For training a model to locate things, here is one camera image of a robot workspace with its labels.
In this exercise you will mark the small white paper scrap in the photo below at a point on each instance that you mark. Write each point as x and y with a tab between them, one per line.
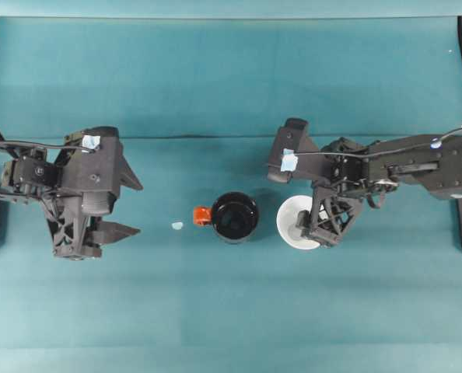
177	225

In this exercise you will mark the blue-green table cloth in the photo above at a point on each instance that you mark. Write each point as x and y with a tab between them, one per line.
231	311

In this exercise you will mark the wrist camera with bar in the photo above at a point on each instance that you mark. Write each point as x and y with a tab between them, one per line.
289	151
95	171

